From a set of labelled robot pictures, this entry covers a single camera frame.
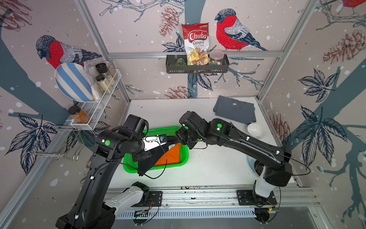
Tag black t-shirt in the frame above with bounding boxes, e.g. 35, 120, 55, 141
138, 136, 180, 176

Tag green plastic basket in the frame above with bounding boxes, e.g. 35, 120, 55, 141
123, 127, 189, 173

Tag orange t-shirt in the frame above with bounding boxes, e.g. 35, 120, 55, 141
154, 143, 182, 167

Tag grey t-shirt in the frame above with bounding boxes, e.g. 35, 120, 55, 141
213, 95, 256, 125

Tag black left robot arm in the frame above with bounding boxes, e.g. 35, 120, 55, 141
55, 114, 149, 229

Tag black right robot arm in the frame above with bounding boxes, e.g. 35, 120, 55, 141
175, 111, 293, 198

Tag orange spice jar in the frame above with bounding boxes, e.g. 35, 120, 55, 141
68, 106, 90, 124

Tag short black-lid spice jar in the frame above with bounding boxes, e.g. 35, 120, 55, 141
95, 74, 112, 94

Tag tall black-lid spice jar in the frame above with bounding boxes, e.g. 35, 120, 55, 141
95, 63, 115, 86

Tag green object in shelf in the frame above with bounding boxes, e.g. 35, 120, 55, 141
174, 58, 187, 66

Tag blue striped white plate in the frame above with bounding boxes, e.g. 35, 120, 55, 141
54, 63, 94, 102

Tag white bowl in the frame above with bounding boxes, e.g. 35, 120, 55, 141
247, 123, 266, 139

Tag black bowl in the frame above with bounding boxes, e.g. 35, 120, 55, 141
254, 160, 265, 176

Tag clear lidded candy jar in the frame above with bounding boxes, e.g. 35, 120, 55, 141
209, 50, 225, 65

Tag Chuba cassava chips bag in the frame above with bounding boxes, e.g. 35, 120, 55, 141
182, 23, 209, 65

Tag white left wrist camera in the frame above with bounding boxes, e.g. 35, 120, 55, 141
143, 135, 167, 151

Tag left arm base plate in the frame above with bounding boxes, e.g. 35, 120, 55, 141
134, 191, 163, 207

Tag metal wire hook rack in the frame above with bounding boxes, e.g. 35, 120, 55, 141
28, 125, 85, 161

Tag white wire wall rack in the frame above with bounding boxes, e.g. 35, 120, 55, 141
70, 69, 122, 130

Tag black wall shelf basket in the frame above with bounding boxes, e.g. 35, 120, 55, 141
165, 54, 230, 73

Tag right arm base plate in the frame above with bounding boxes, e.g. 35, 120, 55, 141
236, 190, 277, 207

